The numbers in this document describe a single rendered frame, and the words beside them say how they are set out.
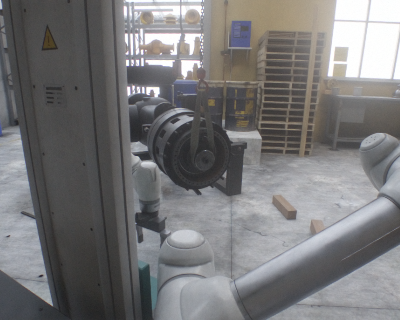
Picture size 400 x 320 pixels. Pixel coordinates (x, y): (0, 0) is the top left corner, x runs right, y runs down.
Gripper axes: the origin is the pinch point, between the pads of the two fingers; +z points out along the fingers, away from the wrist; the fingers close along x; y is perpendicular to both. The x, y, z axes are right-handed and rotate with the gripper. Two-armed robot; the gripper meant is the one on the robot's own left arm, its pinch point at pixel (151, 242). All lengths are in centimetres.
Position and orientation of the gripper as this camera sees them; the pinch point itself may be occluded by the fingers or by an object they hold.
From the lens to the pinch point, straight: 134.1
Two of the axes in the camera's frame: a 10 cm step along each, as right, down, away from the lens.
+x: -8.8, -1.6, 4.6
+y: 4.8, -2.5, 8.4
